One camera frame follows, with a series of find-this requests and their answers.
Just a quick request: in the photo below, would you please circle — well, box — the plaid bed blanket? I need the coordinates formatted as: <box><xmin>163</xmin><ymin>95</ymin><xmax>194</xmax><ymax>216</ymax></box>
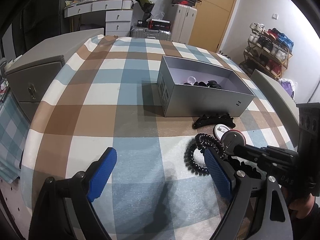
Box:
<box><xmin>21</xmin><ymin>35</ymin><xmax>293</xmax><ymax>239</ymax></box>

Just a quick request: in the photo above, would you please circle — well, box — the silver flat suitcase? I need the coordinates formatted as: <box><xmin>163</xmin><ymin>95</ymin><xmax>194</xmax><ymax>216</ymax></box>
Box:
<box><xmin>130</xmin><ymin>27</ymin><xmax>171</xmax><ymax>41</ymax></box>

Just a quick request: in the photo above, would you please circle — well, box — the wooden door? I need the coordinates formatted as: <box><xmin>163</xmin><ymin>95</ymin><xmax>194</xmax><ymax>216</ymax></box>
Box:
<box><xmin>189</xmin><ymin>0</ymin><xmax>236</xmax><ymax>52</ymax></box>

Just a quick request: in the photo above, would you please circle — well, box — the silver cardboard box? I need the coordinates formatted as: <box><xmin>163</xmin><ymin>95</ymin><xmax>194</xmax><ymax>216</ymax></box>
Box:
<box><xmin>157</xmin><ymin>56</ymin><xmax>255</xmax><ymax>117</ymax></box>

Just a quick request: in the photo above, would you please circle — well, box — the black hair accessories pile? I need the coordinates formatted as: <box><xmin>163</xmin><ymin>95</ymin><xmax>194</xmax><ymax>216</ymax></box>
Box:
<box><xmin>184</xmin><ymin>76</ymin><xmax>222</xmax><ymax>89</ymax></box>

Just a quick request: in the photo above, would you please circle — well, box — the black hair claw clip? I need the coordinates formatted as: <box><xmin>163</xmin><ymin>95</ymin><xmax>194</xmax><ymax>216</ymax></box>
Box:
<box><xmin>192</xmin><ymin>113</ymin><xmax>236</xmax><ymax>129</ymax></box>

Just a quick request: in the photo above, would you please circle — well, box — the round compact mirror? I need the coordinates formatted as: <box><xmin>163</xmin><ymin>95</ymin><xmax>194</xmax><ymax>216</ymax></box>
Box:
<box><xmin>213</xmin><ymin>124</ymin><xmax>231</xmax><ymax>141</ymax></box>

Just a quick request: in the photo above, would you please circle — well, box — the person's right hand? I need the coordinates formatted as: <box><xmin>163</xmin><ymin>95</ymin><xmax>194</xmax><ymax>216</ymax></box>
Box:
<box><xmin>289</xmin><ymin>194</ymin><xmax>319</xmax><ymax>219</ymax></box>

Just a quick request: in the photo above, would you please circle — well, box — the wooden shoe rack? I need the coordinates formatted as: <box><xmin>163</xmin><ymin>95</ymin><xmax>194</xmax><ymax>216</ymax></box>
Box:
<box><xmin>240</xmin><ymin>23</ymin><xmax>294</xmax><ymax>80</ymax></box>

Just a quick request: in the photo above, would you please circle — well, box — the white dressing desk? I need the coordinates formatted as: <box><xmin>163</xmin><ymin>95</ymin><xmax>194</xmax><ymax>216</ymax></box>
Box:
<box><xmin>64</xmin><ymin>0</ymin><xmax>133</xmax><ymax>37</ymax></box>

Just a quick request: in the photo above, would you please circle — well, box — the black red box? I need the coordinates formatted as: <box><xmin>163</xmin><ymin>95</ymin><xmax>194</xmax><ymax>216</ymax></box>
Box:
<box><xmin>147</xmin><ymin>19</ymin><xmax>171</xmax><ymax>31</ymax></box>

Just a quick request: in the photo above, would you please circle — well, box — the grey bedside cabinet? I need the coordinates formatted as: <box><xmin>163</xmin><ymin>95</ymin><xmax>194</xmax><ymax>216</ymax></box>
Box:
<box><xmin>5</xmin><ymin>28</ymin><xmax>104</xmax><ymax>122</ymax></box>

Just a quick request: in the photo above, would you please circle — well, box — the black spiral hair tie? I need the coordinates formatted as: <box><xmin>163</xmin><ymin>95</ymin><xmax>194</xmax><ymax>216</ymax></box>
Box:
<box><xmin>184</xmin><ymin>133</ymin><xmax>226</xmax><ymax>176</ymax></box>

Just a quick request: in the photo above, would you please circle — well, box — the white upright suitcase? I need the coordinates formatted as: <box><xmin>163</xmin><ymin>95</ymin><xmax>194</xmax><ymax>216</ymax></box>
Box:
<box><xmin>167</xmin><ymin>4</ymin><xmax>197</xmax><ymax>44</ymax></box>

